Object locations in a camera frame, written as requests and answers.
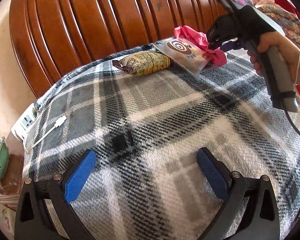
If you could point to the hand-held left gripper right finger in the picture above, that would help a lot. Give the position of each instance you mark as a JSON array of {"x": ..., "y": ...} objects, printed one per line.
[{"x": 211, "y": 173}]

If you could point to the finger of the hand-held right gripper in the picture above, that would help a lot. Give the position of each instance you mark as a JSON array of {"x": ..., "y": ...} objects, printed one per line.
[
  {"x": 215, "y": 44},
  {"x": 231, "y": 47}
]

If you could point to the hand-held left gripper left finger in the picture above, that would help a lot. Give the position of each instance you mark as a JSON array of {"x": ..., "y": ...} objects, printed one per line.
[{"x": 80, "y": 175}]

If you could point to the pink cloth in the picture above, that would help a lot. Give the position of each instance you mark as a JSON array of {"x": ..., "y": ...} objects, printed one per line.
[{"x": 190, "y": 33}]

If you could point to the white swirl print snack packet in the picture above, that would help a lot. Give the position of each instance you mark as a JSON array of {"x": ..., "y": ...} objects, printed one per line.
[{"x": 182, "y": 52}]

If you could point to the yellow snack bag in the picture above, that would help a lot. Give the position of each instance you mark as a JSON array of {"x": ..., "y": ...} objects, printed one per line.
[{"x": 145, "y": 63}]

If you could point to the person's right hand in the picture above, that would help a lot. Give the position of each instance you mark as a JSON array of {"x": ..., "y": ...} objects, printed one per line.
[{"x": 280, "y": 42}]

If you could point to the grey plaid fleece blanket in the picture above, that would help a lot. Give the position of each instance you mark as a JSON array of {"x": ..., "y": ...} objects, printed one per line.
[{"x": 165, "y": 120}]

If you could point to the white power strip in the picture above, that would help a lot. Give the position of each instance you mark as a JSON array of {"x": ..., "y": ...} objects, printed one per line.
[{"x": 27, "y": 121}]

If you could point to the pale printed bag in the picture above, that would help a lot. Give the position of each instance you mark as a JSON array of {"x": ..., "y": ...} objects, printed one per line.
[{"x": 5, "y": 217}]

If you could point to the brown wooden headboard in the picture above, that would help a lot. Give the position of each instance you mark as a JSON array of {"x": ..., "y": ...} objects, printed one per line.
[{"x": 90, "y": 17}]

